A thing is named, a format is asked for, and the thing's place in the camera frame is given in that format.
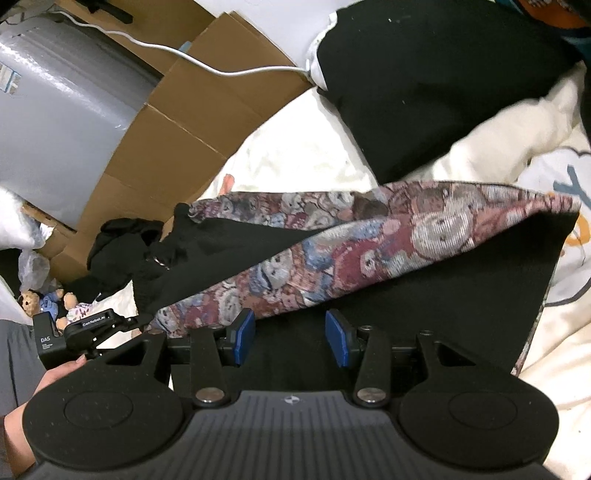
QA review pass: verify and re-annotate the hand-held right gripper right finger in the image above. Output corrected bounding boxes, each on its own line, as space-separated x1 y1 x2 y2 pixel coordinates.
324 308 477 408

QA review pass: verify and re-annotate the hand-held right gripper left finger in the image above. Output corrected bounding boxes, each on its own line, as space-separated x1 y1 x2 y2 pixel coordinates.
107 308 257 408

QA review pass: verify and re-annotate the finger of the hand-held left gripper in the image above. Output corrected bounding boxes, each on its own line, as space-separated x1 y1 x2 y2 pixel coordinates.
120 313 154 332

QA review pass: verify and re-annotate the black garment bear print lining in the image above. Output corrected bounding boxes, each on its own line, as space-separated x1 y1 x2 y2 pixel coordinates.
131 180 581 398

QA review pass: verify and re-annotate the stack of black clothes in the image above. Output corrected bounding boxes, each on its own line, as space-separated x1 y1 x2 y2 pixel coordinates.
316 0 583 185

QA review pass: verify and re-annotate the person's left forearm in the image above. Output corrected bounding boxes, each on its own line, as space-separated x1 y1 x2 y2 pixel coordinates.
4 399 38 480

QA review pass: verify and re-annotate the crumpled black clothes pile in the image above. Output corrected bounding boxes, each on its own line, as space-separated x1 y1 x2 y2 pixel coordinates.
87 218 166 303

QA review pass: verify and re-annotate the person's left hand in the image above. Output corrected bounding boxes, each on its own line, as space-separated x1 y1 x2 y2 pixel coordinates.
30 357 89 398

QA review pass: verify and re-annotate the grey pillow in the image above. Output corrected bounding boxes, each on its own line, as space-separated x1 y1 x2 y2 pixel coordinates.
0 318 47 416

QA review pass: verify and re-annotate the teddy bear blue shirt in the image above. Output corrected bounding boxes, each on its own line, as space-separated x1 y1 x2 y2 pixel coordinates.
18 288 65 324

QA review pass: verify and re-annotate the teddy bear floral outfit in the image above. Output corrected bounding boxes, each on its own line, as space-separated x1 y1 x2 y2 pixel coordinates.
62 292 95 324

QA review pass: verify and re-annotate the white curtain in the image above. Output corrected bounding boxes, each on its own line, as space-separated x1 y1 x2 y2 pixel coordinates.
0 277 26 324

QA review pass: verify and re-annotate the clear plastic bag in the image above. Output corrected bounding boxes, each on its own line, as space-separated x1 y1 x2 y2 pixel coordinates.
18 251 51 296

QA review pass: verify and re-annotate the white pillow in plastic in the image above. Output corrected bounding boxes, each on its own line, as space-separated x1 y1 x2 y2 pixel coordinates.
0 187 47 259

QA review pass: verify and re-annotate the cream bear print bed sheet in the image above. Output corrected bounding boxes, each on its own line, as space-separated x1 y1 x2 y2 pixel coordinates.
90 60 591 414

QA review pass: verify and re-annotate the flattened cardboard box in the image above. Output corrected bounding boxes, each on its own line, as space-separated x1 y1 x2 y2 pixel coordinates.
23 0 315 289

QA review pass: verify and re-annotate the white cable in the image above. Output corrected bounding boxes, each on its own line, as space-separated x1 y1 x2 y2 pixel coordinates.
55 11 310 77

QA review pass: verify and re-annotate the black hanging strap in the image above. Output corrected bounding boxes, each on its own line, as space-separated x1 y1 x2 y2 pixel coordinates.
78 0 134 24

